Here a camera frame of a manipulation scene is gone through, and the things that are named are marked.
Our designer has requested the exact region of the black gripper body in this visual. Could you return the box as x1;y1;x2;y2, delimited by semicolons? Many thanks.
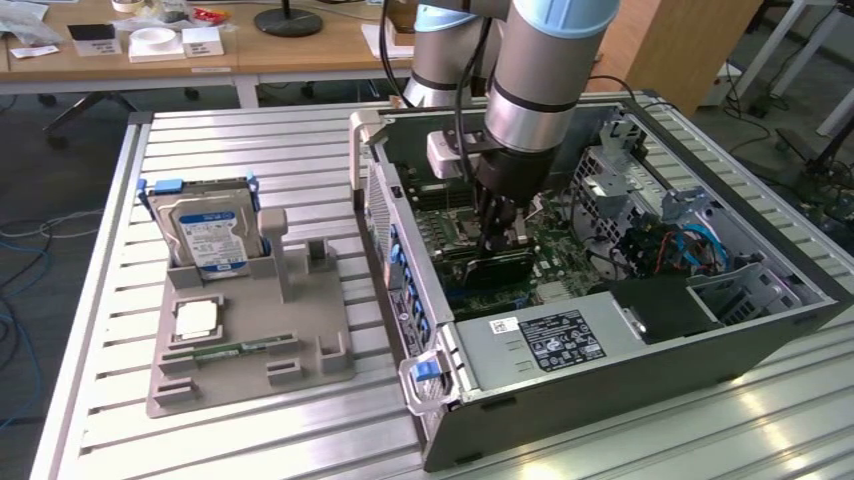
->
473;147;557;200

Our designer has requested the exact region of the low-profile graphics card black shroud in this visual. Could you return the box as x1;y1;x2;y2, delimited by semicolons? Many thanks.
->
462;251;537;292

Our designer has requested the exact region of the CPU socket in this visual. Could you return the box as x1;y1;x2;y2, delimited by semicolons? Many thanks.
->
453;207;486;241

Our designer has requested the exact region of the green motherboard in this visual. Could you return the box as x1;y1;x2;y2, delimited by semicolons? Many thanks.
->
398;164;619;322

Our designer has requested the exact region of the perforated metal drive cage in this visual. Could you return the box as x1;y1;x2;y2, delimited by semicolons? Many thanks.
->
574;117;671;251

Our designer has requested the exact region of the silver finned chipset heatsink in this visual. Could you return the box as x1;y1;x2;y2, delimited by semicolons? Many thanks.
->
537;281;581;305

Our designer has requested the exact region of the grey power supply with label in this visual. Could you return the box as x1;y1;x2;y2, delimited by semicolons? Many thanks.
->
455;291;654;392

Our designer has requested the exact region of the white paper stack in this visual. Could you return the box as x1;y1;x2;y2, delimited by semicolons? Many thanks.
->
361;22;417;62

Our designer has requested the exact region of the grey plastic parts rack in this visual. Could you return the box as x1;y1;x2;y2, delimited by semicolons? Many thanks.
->
144;207;361;420

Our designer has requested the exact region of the small cardboard box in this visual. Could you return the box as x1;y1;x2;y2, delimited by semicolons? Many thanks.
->
386;0;419;34

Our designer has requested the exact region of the metal disk bay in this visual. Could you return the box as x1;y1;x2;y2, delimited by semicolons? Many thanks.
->
685;257;806;327

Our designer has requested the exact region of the open dark grey PC case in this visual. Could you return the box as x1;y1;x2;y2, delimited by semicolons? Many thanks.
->
347;89;854;474

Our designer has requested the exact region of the wooden desk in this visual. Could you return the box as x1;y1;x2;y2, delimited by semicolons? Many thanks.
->
0;0;606;96

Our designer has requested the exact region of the hard disk in blue caddy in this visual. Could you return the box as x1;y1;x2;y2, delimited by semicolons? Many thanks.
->
136;169;274;282

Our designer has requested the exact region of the black round lamp base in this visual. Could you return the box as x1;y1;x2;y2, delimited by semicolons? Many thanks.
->
252;0;326;38

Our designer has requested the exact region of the green RAM stick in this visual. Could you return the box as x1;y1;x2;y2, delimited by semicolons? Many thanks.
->
191;334;296;359

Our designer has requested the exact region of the black equipment stand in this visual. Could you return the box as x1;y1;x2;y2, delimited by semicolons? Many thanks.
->
773;97;854;211

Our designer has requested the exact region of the silver CPU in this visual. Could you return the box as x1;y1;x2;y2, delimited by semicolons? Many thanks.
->
172;301;220;340

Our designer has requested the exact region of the white labelled box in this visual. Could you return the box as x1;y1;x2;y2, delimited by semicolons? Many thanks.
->
180;26;226;59

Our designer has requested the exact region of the red packet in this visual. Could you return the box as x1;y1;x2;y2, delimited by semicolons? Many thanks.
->
191;6;232;27

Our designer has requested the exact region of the plastic bag with dark contents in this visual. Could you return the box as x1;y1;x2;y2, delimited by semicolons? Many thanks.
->
110;2;195;31

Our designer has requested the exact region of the black chair base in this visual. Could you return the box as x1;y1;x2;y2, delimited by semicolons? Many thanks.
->
38;88;202;147

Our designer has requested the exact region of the white box with black top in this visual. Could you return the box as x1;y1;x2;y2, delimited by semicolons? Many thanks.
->
67;23;124;58

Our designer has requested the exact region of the clear plastic bag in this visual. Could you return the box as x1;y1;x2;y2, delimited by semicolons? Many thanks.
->
0;1;66;47

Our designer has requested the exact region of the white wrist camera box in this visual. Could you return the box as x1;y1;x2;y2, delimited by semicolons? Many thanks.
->
426;130;483;180

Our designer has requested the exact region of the blue disk wire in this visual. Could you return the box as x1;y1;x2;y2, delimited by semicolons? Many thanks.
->
666;224;730;275

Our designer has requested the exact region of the white table frame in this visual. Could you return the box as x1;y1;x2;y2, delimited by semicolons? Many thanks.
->
730;0;854;137

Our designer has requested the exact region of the white box with tape ring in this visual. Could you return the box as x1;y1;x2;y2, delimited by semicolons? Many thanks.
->
127;27;188;64

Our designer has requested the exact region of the blue floor cable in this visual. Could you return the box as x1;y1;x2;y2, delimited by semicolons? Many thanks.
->
0;234;55;431

